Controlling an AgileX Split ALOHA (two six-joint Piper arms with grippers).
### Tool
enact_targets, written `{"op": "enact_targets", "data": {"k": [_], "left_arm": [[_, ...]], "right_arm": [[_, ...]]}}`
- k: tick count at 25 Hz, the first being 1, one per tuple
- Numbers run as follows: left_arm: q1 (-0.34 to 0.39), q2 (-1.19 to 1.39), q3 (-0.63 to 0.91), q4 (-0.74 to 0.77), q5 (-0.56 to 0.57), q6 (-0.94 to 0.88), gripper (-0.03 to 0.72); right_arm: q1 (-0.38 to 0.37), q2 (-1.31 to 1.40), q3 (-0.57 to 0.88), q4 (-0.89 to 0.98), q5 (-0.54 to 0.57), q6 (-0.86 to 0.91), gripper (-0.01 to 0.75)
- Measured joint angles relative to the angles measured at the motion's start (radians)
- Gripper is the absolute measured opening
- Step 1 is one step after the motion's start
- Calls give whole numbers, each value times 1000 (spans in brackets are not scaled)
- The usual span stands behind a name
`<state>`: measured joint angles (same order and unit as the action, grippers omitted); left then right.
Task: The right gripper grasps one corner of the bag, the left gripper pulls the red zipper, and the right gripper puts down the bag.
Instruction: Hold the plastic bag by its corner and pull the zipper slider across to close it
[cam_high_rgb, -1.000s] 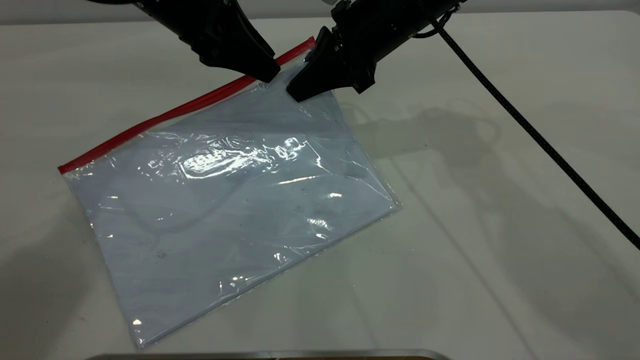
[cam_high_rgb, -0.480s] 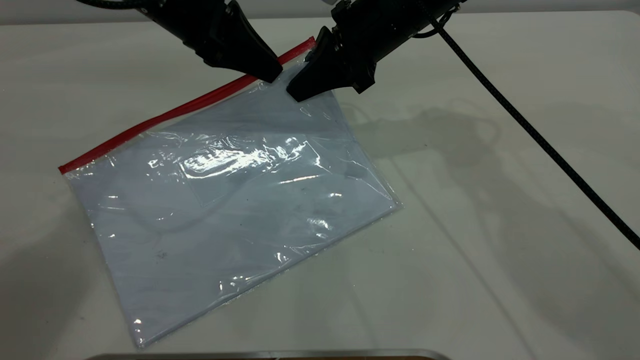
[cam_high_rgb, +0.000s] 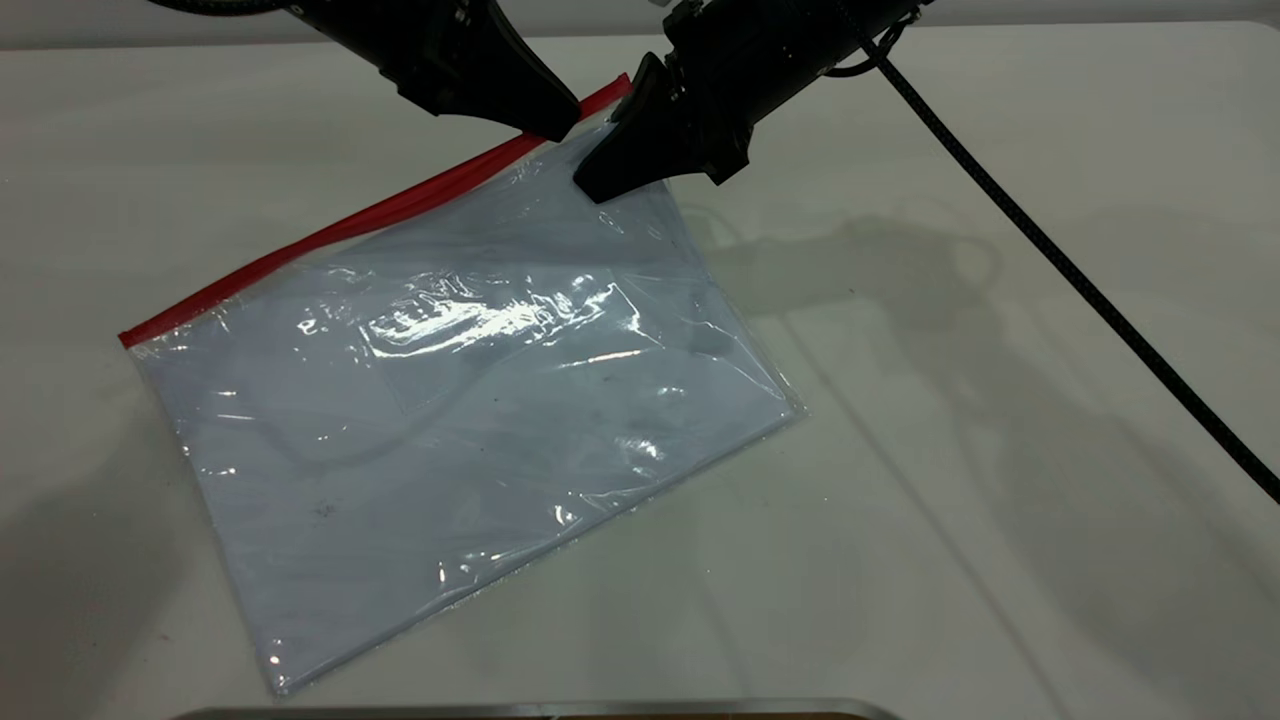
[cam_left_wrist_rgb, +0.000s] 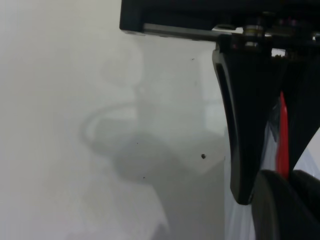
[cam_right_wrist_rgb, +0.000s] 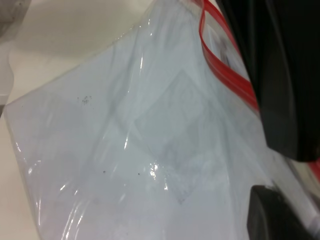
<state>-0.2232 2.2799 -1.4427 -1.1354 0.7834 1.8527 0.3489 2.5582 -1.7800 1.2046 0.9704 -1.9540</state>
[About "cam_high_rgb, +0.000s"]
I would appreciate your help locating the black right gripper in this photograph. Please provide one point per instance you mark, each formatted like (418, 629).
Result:
(770, 70)

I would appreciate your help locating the silver metal rim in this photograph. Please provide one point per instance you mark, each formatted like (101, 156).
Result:
(540, 711)

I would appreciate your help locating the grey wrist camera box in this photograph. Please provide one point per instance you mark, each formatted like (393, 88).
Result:
(678, 8)

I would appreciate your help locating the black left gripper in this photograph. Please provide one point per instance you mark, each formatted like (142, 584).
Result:
(400, 35)

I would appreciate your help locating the transparent zip bag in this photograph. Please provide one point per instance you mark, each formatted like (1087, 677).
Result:
(480, 400)

